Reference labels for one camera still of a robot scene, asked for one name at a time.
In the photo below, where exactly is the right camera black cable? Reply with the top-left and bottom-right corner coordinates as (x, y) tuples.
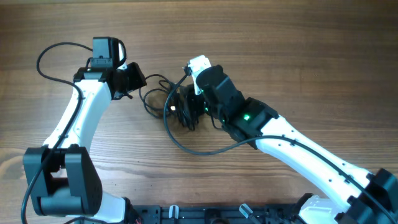
(162, 67), (398, 224)

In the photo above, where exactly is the left camera black cable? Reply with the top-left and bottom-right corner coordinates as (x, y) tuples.
(21, 42), (94, 224)

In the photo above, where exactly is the camera black cable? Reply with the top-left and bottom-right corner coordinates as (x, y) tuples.
(21, 42), (94, 224)
(162, 67), (398, 224)

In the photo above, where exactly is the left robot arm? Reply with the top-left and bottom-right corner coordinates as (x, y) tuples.
(21, 37), (146, 223)

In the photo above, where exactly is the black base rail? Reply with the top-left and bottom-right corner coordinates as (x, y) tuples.
(134, 203), (303, 224)

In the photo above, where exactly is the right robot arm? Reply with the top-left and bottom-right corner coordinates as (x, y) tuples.
(184, 64), (397, 223)

